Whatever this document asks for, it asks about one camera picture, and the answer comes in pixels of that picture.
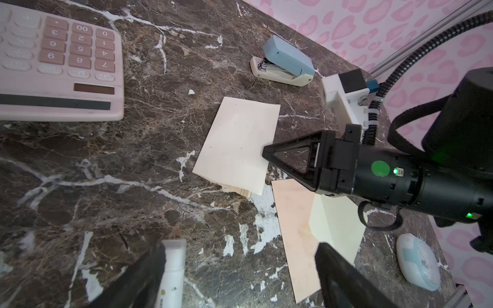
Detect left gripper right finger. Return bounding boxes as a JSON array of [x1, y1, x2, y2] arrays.
[[315, 243, 396, 308]]

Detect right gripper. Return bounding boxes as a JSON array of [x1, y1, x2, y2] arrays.
[[262, 124, 362, 195]]

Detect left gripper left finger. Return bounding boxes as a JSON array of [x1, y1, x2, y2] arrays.
[[86, 243, 166, 308]]

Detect white glue stick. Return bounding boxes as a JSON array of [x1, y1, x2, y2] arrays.
[[155, 239, 186, 308]]

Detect beige lined letter paper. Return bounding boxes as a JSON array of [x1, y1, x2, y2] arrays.
[[193, 97, 281, 195]]

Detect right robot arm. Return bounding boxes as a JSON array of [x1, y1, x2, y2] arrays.
[[262, 68, 492, 254]]

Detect white alarm clock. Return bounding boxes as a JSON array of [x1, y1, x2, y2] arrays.
[[396, 233, 441, 291]]

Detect pink calculator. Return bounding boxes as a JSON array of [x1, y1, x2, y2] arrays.
[[1, 3, 125, 122]]

